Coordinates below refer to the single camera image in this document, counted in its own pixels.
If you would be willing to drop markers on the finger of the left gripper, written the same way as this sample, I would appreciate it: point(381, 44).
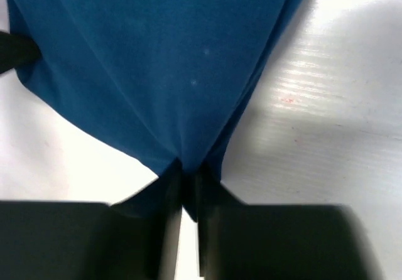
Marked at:
point(16, 50)

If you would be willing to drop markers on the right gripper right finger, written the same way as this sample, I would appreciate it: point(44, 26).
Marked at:
point(241, 241)

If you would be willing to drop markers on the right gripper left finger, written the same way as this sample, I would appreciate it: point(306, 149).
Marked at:
point(133, 239)

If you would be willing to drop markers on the blue t shirt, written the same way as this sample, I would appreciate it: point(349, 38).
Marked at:
point(160, 80)

